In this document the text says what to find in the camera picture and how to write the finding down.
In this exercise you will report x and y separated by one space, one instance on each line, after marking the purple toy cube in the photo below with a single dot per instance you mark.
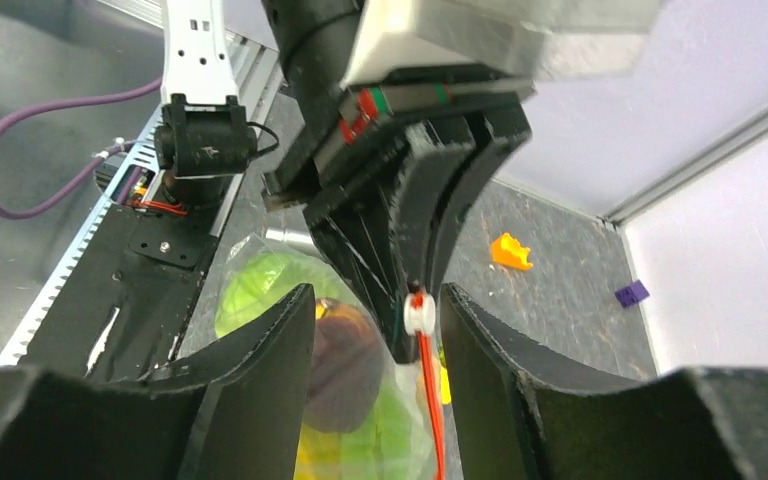
632 294

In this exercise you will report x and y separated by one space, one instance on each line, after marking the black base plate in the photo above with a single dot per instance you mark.
125 306

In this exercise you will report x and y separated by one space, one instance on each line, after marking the clear zip top bag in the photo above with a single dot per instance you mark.
397 440

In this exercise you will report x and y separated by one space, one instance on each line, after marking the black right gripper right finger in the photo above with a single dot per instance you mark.
524 411

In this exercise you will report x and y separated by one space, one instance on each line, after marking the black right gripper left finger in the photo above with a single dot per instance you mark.
232 410

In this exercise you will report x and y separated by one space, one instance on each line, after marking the silver metal cylinder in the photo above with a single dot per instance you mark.
299 240

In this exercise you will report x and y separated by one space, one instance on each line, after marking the purple fake sweet potato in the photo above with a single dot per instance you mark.
347 368

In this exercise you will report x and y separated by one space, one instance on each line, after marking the orange toy block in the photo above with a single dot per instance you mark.
506 250

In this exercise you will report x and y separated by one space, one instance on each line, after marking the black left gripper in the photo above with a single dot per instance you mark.
427 138

